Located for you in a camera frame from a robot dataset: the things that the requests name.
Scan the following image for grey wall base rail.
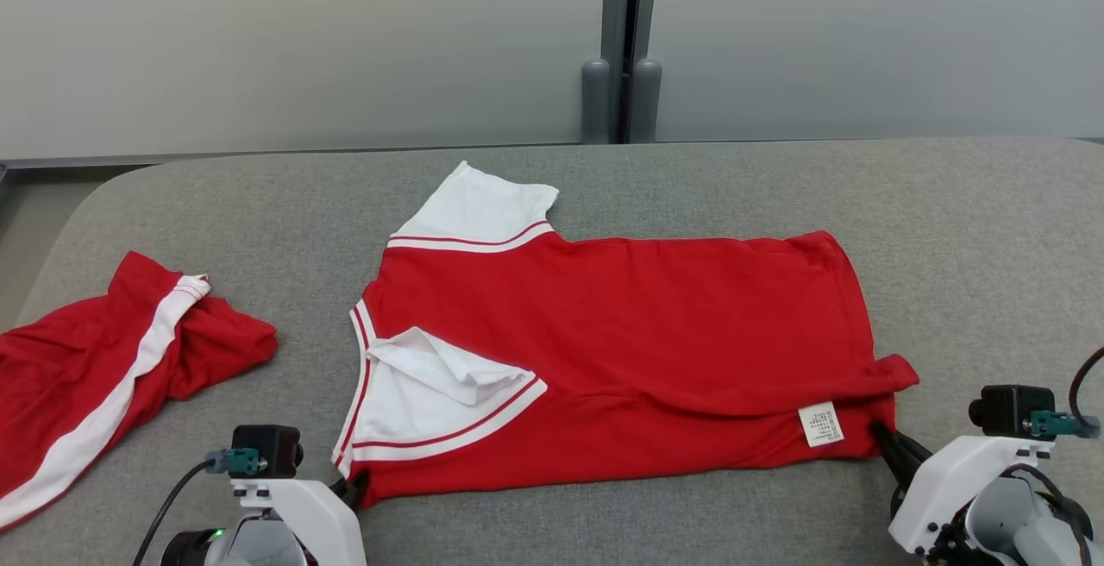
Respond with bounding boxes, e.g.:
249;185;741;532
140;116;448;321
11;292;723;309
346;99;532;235
0;141;606;172

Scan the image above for teal camera connector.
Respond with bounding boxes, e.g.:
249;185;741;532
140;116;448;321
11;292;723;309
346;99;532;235
205;448;269;477
1023;410;1101;441

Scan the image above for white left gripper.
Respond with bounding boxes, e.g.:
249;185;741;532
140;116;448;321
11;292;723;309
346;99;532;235
231;469;372;566

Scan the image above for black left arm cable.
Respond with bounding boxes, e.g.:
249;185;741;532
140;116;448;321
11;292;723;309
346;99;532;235
132;460;216;566

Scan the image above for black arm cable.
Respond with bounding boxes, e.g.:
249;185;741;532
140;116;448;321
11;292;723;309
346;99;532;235
132;460;216;566
1067;345;1104;429

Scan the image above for teal right camera connector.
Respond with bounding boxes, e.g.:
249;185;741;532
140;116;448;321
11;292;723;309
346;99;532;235
1023;410;1101;441

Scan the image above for red shirt with white sleeves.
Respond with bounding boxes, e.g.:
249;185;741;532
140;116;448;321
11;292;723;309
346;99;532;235
332;160;921;511

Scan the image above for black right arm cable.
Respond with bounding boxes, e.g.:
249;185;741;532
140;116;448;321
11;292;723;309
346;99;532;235
1067;345;1104;429

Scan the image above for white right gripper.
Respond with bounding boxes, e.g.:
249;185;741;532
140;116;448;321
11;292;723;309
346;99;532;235
867;419;1057;556

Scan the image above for red shorts with white stripe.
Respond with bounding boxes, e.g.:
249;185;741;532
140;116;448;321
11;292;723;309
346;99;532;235
0;251;279;532

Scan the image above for teal left camera connector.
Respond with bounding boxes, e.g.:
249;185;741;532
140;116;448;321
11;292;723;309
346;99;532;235
205;448;269;477

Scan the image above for grey door frame post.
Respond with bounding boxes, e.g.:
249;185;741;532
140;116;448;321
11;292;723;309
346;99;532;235
628;0;664;144
580;0;632;146

